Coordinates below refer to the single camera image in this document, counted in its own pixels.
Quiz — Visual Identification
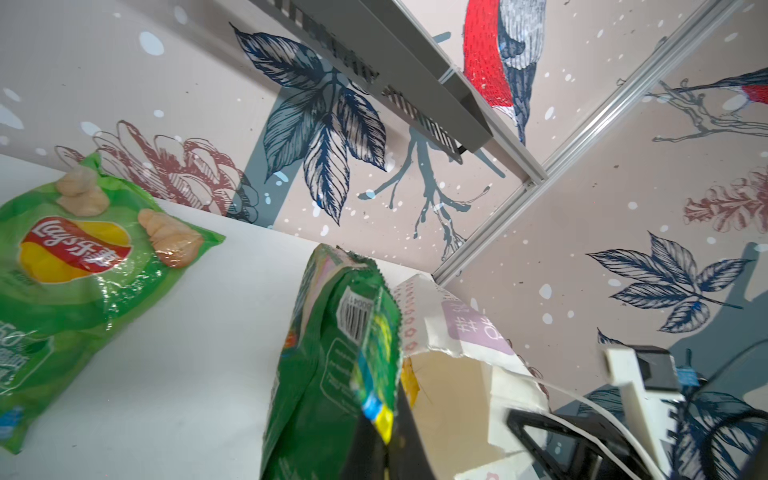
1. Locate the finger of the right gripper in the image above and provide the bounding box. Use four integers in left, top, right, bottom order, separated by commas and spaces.
506, 409, 651, 479

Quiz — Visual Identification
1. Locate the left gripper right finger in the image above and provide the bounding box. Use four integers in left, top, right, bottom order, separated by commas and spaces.
392, 384, 436, 480

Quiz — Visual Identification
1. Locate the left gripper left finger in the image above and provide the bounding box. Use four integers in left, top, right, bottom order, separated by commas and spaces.
339, 414, 388, 480

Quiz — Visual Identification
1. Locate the green fruit candy packet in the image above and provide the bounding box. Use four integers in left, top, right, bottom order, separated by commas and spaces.
260, 244, 402, 479

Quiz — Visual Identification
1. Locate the white printed paper bag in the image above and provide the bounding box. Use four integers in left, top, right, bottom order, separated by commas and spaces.
392, 272, 667, 480

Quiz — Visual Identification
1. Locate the green Lays chips packet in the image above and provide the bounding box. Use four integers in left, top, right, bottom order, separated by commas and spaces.
1, 154, 224, 454

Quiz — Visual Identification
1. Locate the yellow snack packet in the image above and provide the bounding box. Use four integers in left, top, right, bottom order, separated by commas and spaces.
400, 358, 420, 408

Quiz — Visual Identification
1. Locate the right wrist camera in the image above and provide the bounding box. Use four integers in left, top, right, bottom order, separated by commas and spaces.
601, 344, 684, 478

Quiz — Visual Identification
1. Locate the horizontal aluminium frame bar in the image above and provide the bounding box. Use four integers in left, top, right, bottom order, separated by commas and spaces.
380, 1, 547, 184

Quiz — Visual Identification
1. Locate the black hanging wire basket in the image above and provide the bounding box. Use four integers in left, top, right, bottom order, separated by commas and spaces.
256, 0, 492, 160

